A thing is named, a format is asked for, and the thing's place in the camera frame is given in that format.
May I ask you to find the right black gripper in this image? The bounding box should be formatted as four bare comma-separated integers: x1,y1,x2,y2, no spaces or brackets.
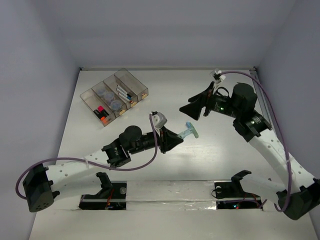
179,81,242,121

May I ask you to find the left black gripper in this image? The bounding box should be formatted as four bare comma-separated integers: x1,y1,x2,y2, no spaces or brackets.
128,125,183,155

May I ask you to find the blue-capped white marker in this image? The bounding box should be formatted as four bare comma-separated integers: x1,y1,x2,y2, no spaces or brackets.
117,85,132,98

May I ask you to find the clear jar of paperclips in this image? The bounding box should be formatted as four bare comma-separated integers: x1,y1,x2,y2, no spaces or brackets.
110,100,123,111

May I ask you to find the red-capped white marker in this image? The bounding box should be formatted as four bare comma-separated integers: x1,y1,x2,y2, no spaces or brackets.
117,92,133,104

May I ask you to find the orange highlighter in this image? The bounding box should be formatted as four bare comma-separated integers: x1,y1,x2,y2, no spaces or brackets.
93,109,109,125

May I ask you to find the pink highlighter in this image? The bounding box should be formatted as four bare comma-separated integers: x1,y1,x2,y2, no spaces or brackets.
97,105,109,117

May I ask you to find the black-capped white marker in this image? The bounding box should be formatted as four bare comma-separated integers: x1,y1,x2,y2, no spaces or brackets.
116,88,131,100

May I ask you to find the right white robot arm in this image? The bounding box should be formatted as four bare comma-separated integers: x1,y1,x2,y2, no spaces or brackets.
179,83,320,221

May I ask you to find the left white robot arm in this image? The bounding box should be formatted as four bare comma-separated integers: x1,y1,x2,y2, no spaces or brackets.
17,125,184,213

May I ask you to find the clear four-compartment organizer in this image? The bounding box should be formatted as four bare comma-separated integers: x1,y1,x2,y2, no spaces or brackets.
80,68,149,127

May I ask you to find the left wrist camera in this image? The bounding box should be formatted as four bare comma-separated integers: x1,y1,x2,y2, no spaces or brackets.
151,111,168,131

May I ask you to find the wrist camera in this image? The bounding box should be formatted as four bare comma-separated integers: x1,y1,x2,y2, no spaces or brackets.
210,68,226,87
151,111,168,131

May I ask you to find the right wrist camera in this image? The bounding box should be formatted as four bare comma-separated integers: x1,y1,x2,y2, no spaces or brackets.
210,68,226,87

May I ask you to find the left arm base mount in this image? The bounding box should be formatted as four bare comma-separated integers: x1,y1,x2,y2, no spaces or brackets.
78,172,127,211

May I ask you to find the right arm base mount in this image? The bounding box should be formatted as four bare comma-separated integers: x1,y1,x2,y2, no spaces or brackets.
211,170,262,210

